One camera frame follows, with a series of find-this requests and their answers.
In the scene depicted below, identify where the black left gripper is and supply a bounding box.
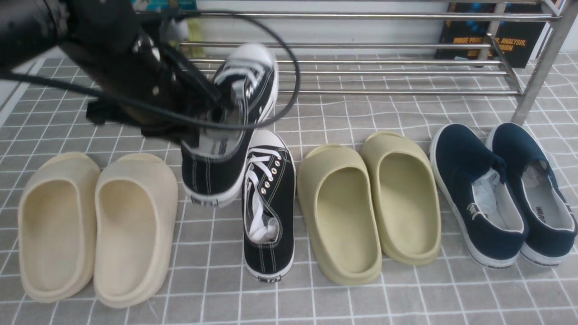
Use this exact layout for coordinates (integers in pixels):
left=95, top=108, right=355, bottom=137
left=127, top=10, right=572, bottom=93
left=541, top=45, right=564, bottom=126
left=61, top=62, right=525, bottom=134
left=68, top=28, right=233, bottom=146

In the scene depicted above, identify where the black canvas sneaker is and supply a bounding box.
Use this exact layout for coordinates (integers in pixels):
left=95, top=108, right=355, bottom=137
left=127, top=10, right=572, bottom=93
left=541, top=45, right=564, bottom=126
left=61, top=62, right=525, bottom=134
left=181, top=43, right=279, bottom=206
left=242, top=129, right=296, bottom=283

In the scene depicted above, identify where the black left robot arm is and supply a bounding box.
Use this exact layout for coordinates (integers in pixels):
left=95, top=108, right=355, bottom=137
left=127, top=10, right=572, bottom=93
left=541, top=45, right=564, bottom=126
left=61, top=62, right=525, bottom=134
left=1, top=0, right=242, bottom=148

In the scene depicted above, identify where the silver metal shoe rack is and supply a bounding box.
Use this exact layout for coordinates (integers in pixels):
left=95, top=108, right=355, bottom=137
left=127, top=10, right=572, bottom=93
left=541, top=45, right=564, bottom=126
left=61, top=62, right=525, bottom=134
left=135, top=0, right=578, bottom=125

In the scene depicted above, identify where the navy left canvas shoe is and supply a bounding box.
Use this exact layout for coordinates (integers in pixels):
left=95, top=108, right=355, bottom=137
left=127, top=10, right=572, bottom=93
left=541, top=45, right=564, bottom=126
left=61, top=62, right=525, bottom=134
left=429, top=124, right=528, bottom=269

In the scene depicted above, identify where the navy canvas shoe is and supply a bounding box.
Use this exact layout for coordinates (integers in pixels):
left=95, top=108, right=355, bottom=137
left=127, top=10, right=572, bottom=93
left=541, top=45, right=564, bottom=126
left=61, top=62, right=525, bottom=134
left=429, top=124, right=528, bottom=269
left=486, top=123, right=577, bottom=267

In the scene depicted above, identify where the navy right canvas shoe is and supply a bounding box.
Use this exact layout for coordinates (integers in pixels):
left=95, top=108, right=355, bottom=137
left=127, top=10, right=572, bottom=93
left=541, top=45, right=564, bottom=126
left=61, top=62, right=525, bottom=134
left=486, top=123, right=577, bottom=267

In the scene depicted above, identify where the cream right foam slide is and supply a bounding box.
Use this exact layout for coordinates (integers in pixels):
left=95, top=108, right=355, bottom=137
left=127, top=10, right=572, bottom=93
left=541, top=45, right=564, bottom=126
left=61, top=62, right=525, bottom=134
left=93, top=153, right=179, bottom=308

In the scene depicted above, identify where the cream foam slide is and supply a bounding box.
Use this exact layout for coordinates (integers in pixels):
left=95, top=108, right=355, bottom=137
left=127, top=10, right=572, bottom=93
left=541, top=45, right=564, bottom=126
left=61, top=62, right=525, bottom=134
left=93, top=153, right=179, bottom=308
left=17, top=152, right=101, bottom=303

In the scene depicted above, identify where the cream left foam slide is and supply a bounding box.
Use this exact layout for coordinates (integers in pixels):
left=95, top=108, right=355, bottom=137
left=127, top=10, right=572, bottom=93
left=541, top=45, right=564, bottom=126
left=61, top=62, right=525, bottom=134
left=17, top=152, right=101, bottom=303

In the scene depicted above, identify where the grey checked table cloth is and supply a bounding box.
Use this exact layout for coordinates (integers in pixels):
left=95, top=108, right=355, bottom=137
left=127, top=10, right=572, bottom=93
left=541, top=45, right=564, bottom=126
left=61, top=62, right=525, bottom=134
left=0, top=53, right=577, bottom=325

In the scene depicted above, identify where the olive left foam slide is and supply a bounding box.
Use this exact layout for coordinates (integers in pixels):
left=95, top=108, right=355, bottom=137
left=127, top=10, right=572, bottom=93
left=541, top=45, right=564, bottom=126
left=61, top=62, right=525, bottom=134
left=297, top=144, right=382, bottom=286

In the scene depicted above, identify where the olive foam slide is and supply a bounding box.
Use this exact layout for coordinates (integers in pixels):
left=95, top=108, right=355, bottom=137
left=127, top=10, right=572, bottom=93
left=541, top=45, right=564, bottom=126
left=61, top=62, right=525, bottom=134
left=360, top=131, right=441, bottom=265
left=297, top=144, right=382, bottom=286

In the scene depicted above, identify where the olive right foam slide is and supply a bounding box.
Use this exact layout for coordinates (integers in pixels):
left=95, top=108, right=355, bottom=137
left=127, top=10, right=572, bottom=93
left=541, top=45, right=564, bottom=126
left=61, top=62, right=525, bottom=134
left=360, top=131, right=441, bottom=265

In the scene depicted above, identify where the black image processing book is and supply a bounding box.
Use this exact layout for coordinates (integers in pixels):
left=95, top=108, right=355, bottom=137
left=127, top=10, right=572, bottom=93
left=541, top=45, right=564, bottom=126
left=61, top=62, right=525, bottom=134
left=434, top=2, right=548, bottom=69

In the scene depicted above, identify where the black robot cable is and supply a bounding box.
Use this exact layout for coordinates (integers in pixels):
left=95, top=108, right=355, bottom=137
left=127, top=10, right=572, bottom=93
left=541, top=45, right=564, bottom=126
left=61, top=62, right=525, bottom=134
left=0, top=10, right=301, bottom=131

